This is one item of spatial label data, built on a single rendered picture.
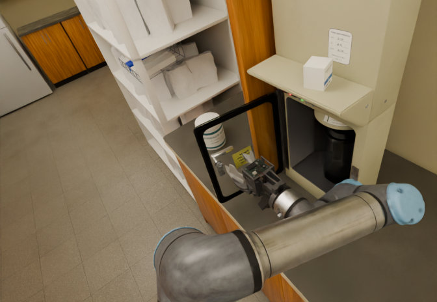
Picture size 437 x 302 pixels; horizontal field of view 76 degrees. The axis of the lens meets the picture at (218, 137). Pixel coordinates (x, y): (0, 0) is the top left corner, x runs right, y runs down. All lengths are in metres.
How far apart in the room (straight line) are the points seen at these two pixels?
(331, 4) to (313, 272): 0.79
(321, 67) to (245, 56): 0.29
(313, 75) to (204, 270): 0.48
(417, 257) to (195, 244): 0.82
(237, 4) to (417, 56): 0.65
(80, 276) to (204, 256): 2.17
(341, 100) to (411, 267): 0.62
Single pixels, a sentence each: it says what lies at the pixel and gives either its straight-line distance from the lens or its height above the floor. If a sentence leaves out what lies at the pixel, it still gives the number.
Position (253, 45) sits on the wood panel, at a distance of 0.90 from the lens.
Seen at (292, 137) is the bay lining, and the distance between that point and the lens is 1.07.
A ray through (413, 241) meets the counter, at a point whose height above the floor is 0.94.
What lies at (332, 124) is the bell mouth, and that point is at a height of 1.33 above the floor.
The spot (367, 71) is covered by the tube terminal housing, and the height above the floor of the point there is 1.55.
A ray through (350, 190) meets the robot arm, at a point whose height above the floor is 1.36.
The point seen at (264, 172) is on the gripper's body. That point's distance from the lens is 0.73.
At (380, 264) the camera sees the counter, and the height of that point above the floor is 0.94.
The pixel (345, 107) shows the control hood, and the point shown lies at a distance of 0.66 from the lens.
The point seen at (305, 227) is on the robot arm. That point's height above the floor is 1.47.
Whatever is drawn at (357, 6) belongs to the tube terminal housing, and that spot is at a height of 1.68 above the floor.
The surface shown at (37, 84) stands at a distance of 5.46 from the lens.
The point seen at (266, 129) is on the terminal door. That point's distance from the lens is 1.00.
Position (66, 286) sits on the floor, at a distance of 2.60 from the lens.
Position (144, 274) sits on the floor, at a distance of 2.29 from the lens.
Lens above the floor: 1.90
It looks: 40 degrees down
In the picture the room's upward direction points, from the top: 16 degrees counter-clockwise
